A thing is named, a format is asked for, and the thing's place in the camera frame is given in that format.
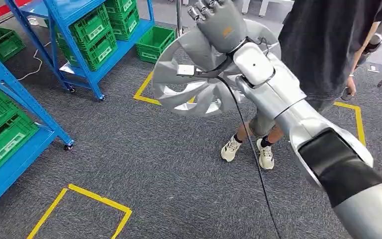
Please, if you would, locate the white cable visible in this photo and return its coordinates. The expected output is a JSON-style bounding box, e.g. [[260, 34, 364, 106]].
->
[[16, 41, 52, 82]]

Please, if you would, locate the white table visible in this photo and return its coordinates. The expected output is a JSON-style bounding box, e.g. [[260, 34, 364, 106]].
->
[[242, 0, 294, 18]]

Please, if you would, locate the silver wheel cover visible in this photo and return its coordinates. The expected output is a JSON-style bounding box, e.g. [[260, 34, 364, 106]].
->
[[151, 18, 282, 119]]

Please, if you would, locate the blue metal shelf rack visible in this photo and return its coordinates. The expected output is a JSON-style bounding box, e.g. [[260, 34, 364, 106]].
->
[[4, 0, 155, 101], [0, 39, 75, 219]]

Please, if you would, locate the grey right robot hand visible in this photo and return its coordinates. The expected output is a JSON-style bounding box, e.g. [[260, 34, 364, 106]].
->
[[187, 0, 248, 54]]

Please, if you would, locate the person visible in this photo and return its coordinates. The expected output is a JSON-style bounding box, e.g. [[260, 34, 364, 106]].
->
[[220, 0, 382, 170]]

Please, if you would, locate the black cable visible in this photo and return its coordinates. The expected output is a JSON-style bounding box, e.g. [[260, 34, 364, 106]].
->
[[210, 74, 282, 239]]

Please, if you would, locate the chrome stool stand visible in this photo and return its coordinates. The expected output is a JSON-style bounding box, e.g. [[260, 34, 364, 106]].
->
[[175, 0, 185, 37]]

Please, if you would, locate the yellow floor tape square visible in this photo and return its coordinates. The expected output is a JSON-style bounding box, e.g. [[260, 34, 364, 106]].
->
[[26, 183, 133, 239], [133, 71, 367, 147]]

